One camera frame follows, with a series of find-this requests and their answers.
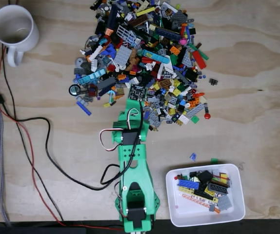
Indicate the dark grey Lego slope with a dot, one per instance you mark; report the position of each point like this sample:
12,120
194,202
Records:
106,84

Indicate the red round Lego piece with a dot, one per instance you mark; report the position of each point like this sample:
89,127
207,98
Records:
207,115

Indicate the red long Lego brick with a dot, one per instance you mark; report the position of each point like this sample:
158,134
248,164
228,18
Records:
199,59

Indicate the dark blue long Lego plate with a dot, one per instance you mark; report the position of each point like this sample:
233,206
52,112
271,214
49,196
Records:
168,33

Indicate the brown Lego plate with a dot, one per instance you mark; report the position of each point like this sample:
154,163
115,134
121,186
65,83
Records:
138,21

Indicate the blue narrow Lego plate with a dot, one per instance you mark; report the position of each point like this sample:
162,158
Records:
84,108

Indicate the light blue Lego panel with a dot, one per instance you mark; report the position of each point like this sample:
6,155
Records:
92,76

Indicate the grey round Lego piece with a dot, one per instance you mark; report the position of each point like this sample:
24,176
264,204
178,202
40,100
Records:
80,62

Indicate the grey wedge Lego plate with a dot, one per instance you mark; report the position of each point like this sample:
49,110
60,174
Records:
187,58

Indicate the orange Lego claw piece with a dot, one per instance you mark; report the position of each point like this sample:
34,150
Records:
198,95

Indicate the green square Lego plate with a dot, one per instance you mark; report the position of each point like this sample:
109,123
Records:
195,119

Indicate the transparent blue Lego piece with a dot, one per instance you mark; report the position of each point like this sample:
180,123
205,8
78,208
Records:
193,157

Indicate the black grille Lego piece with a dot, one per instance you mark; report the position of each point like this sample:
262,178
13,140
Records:
213,81

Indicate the blue Lego brick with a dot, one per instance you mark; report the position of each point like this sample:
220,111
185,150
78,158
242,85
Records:
188,184

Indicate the orange small Lego piece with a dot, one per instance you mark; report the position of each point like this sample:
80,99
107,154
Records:
217,210

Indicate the pink Lego ball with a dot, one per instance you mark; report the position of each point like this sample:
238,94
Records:
183,41

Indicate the yellow long Lego plate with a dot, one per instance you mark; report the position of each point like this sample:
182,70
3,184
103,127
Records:
146,11

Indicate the grey square Lego plate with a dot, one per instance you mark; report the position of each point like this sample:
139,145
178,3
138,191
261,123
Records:
123,54

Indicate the grey long Lego plate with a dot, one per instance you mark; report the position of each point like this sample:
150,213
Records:
194,111

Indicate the small green Lego tile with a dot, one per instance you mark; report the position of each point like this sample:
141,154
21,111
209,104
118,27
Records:
214,160

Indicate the black long Lego brick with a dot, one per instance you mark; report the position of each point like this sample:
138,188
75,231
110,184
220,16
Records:
112,15

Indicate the cyan long Lego plate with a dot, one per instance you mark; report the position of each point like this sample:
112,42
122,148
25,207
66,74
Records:
155,56

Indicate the white small Lego plate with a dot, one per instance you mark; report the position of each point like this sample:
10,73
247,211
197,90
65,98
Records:
184,119

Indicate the white lattice Lego window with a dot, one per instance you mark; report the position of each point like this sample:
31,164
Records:
125,33

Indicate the white ceramic mug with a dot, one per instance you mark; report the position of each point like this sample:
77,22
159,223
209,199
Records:
15,24

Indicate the dark grey Lego brick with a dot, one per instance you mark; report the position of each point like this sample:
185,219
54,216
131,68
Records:
219,188

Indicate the white plastic bin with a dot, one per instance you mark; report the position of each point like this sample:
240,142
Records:
203,217

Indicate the black camera circuit board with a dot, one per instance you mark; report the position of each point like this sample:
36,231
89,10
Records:
137,92

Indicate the white pink long Lego plate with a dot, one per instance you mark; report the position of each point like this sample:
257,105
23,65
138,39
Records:
194,198

